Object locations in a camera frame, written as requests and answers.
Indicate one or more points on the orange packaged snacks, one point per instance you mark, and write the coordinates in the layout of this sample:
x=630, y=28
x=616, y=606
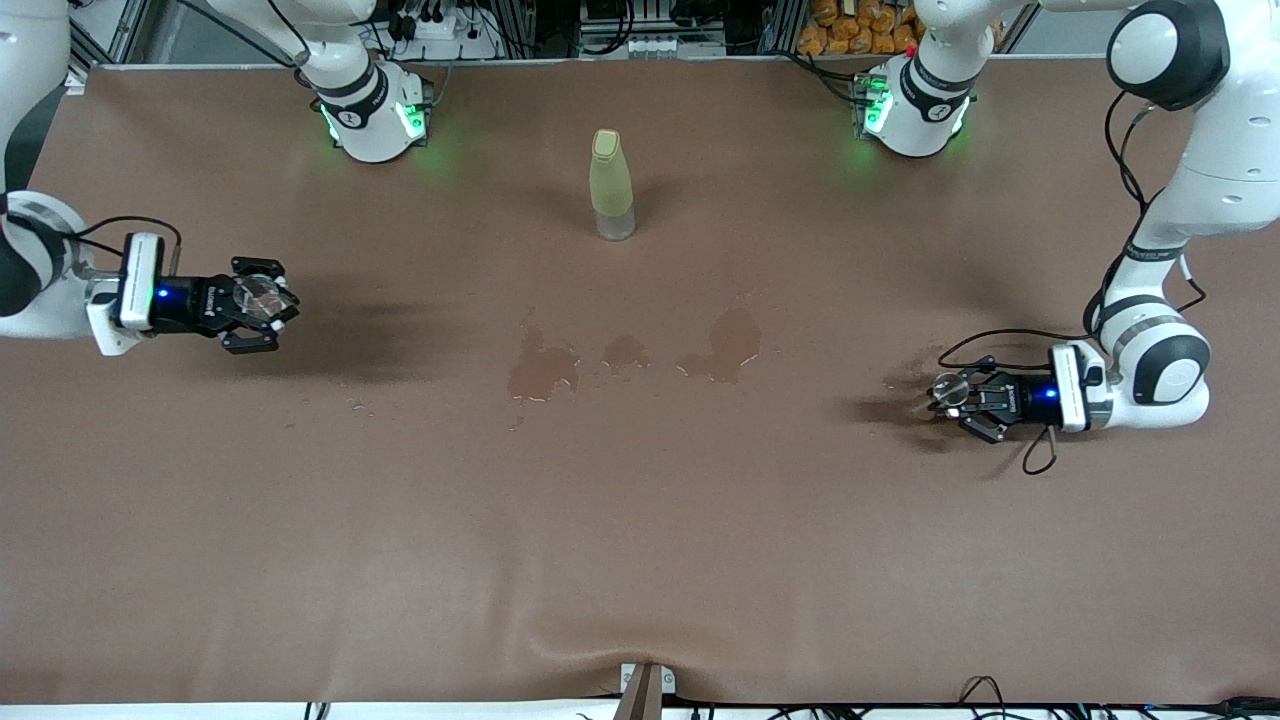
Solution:
x=850, y=30

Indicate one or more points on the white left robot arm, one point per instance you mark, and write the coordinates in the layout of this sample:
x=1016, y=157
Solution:
x=1230, y=150

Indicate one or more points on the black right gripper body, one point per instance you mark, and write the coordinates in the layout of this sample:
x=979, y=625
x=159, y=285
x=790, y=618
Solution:
x=190, y=304

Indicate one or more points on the clear glass shaker cup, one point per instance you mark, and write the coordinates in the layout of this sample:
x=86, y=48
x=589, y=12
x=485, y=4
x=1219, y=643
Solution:
x=262, y=298

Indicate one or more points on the yellow-green bottle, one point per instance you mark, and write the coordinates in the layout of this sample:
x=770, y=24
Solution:
x=610, y=180

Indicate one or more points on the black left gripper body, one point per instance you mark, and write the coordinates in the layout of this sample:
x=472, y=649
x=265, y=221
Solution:
x=1022, y=401

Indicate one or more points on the brown liquid puddle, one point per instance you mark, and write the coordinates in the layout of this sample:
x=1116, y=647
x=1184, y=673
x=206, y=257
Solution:
x=735, y=340
x=938, y=421
x=540, y=375
x=625, y=352

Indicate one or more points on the metal table edge bracket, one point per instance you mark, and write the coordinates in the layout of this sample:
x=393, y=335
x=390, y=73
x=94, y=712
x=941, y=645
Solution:
x=645, y=690

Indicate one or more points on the brown table mat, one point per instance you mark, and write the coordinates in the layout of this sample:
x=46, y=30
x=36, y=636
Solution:
x=640, y=550

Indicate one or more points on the black electrical control unit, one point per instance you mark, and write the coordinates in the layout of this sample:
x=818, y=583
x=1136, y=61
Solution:
x=650, y=25

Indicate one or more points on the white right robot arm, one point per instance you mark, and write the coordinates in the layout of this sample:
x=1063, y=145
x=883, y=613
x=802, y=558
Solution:
x=370, y=120

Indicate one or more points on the white power strip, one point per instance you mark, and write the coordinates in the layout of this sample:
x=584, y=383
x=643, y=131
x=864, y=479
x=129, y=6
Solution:
x=440, y=27

